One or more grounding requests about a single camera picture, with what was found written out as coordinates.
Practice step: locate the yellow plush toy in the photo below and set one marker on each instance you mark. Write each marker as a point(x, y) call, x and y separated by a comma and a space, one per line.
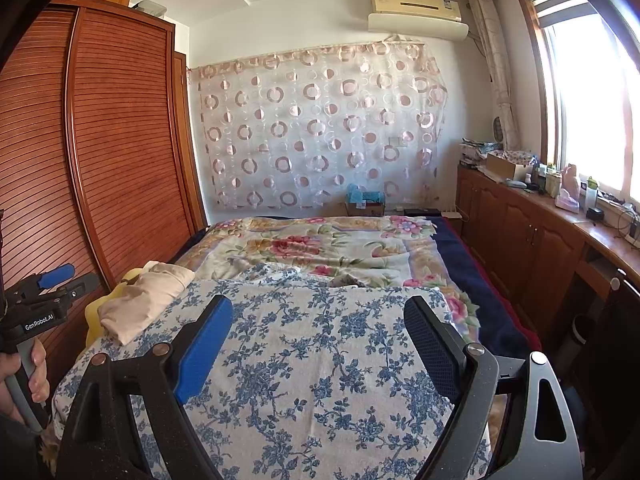
point(95, 322)

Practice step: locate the small black charger box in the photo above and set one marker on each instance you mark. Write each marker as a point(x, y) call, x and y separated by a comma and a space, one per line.
point(595, 214)

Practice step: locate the pink floral blanket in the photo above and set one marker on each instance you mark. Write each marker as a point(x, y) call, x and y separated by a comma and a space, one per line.
point(325, 250)

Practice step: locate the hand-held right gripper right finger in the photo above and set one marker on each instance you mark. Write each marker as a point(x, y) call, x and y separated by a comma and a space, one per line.
point(432, 345)

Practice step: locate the person's left hand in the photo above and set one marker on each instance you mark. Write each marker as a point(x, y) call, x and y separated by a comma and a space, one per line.
point(37, 375)

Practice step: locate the white jar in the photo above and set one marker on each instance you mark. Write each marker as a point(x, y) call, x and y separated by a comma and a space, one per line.
point(552, 183)

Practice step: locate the navy blanket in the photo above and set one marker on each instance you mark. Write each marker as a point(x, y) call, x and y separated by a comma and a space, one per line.
point(480, 280)

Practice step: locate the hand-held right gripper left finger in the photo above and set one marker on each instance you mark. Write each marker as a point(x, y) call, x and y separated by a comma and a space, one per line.
point(202, 350)

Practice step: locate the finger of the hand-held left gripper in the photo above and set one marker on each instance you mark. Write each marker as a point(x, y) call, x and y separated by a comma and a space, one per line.
point(80, 286)
point(55, 276)

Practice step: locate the white power strip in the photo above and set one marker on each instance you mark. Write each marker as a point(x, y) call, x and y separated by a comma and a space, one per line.
point(452, 214)

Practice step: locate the pale patterned window curtain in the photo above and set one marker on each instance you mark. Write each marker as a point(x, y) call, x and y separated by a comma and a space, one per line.
point(497, 70)

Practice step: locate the sheer circle-pattern curtain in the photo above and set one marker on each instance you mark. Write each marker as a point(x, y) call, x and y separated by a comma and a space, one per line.
point(310, 135)

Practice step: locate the wooden slatted wardrobe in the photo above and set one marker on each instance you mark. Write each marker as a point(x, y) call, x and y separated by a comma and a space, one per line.
point(110, 160)

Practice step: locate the blue cloth bundle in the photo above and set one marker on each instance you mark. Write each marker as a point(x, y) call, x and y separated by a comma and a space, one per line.
point(364, 194)

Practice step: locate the white bottle green cap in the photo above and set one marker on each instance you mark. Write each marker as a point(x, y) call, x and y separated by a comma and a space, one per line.
point(591, 194)

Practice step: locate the small cardboard box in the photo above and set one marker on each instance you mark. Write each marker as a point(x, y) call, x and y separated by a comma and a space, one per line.
point(365, 210)

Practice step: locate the beige printed t-shirt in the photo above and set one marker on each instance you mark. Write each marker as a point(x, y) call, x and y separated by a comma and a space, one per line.
point(145, 300)

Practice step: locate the wooden window cabinet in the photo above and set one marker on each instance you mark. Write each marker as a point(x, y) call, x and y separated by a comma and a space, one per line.
point(515, 230)

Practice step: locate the grey box on wardrobe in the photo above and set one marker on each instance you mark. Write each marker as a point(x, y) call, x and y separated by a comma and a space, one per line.
point(150, 7)

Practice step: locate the pink container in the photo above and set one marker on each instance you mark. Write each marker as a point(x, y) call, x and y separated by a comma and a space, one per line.
point(570, 191)

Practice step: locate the open cardboard box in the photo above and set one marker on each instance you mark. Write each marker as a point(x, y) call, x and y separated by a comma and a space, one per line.
point(505, 167)

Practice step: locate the blue floral bed sheet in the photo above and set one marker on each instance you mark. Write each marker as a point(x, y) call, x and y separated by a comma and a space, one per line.
point(325, 360)

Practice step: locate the window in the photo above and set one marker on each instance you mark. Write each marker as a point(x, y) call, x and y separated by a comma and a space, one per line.
point(590, 100)

